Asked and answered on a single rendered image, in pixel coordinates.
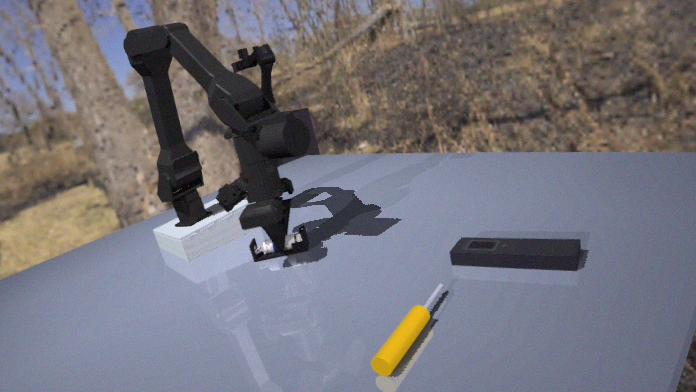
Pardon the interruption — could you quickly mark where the white and blue battery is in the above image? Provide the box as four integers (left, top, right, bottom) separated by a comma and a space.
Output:
263, 233, 302, 254

